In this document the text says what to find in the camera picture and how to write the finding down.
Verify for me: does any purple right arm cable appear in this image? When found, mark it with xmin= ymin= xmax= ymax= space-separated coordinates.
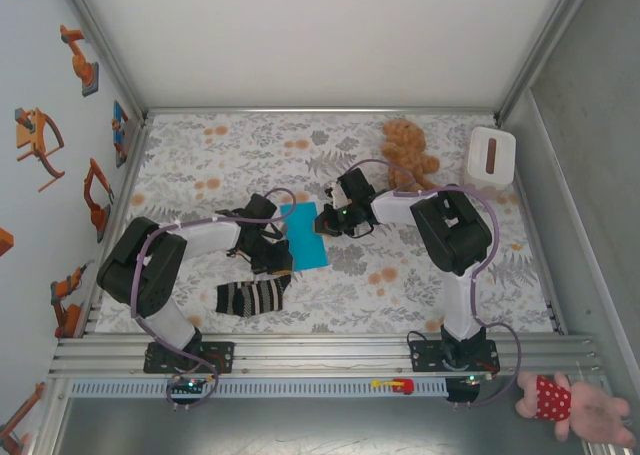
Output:
xmin=347 ymin=158 xmax=524 ymax=409

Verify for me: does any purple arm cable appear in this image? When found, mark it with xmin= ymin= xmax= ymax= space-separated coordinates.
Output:
xmin=129 ymin=187 xmax=297 ymax=412
xmin=347 ymin=158 xmax=524 ymax=409

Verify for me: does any turquoise cloth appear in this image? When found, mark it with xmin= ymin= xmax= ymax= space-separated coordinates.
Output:
xmin=279 ymin=202 xmax=330 ymax=271

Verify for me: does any pink plush toy polka-dot dress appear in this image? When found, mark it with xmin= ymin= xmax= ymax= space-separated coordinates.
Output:
xmin=514 ymin=372 xmax=634 ymax=446

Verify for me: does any grey slotted cable duct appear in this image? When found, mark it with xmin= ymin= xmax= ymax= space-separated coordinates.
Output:
xmin=67 ymin=378 xmax=449 ymax=398

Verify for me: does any white tissue box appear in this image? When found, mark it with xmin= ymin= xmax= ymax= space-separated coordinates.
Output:
xmin=459 ymin=126 xmax=517 ymax=196

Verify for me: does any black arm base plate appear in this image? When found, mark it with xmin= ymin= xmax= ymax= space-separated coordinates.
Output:
xmin=409 ymin=339 xmax=500 ymax=374
xmin=143 ymin=341 xmax=236 ymax=375

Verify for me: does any black white striped sock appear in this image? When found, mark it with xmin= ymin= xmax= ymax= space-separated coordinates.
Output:
xmin=214 ymin=273 xmax=294 ymax=319

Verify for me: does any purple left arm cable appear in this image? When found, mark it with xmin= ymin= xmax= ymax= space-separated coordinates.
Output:
xmin=129 ymin=187 xmax=297 ymax=412

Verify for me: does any red yellow small toy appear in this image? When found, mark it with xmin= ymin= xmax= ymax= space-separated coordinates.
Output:
xmin=370 ymin=377 xmax=414 ymax=395

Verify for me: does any aluminium frame side rail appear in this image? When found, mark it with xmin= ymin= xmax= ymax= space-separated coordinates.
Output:
xmin=82 ymin=119 xmax=151 ymax=336
xmin=499 ymin=119 xmax=569 ymax=336

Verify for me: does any aluminium frame post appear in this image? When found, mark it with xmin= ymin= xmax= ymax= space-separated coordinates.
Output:
xmin=52 ymin=0 xmax=149 ymax=126
xmin=494 ymin=0 xmax=601 ymax=124

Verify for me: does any floral patterned table mat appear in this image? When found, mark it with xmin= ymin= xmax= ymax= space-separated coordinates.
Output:
xmin=94 ymin=112 xmax=556 ymax=335

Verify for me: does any brown teddy bear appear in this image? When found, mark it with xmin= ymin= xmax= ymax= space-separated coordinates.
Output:
xmin=380 ymin=118 xmax=442 ymax=194

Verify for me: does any blue orange machine wall sticker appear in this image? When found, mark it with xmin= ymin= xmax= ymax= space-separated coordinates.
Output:
xmin=111 ymin=99 xmax=130 ymax=169

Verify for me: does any aluminium frame cross rail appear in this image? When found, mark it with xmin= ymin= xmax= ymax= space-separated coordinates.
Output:
xmin=144 ymin=106 xmax=499 ymax=117

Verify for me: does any aluminium mounting rail beam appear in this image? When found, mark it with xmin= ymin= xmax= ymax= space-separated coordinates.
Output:
xmin=47 ymin=332 xmax=606 ymax=380

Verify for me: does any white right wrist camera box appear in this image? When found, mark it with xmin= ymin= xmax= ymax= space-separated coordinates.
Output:
xmin=327 ymin=184 xmax=351 ymax=211

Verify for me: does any orange gripper wall sticker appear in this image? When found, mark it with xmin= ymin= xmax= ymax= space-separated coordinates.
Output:
xmin=13 ymin=107 xmax=66 ymax=192

